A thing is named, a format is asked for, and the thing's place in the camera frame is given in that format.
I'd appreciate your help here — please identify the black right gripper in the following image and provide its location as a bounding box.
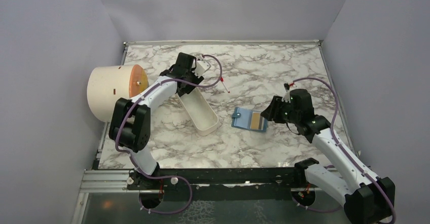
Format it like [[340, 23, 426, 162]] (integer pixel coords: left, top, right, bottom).
[[261, 95, 300, 124]]

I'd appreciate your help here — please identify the gold credit card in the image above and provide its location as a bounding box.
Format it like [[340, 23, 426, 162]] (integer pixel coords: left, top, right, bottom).
[[249, 112, 264, 131]]

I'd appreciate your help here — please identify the blue leather card holder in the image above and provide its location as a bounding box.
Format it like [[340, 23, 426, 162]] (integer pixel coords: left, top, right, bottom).
[[231, 107, 267, 132]]

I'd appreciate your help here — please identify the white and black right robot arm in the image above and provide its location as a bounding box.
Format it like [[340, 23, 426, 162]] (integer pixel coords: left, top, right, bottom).
[[261, 89, 396, 223]]

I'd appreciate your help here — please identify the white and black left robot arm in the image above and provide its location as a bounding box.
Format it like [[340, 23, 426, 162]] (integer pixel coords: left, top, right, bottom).
[[109, 53, 204, 189]]

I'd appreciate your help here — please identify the small red white pen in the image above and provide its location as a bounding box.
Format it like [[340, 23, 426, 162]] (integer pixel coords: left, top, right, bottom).
[[220, 77, 230, 93]]

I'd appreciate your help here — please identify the white oblong plastic tray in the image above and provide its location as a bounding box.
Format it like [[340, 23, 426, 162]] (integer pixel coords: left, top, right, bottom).
[[176, 88, 220, 136]]

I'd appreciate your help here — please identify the cream cylinder with orange disc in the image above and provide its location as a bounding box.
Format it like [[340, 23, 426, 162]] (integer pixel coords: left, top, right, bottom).
[[87, 64, 149, 122]]

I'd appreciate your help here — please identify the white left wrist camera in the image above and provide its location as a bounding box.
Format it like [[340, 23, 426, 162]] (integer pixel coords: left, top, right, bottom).
[[194, 59, 211, 78]]

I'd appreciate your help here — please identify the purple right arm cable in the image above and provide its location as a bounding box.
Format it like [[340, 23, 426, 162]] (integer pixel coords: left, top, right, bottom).
[[283, 77, 397, 224]]

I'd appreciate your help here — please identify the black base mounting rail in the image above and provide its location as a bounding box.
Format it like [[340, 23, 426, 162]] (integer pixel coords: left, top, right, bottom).
[[126, 167, 309, 201]]

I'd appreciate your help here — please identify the aluminium frame rail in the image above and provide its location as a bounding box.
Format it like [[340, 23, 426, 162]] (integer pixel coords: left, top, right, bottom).
[[71, 170, 138, 223]]

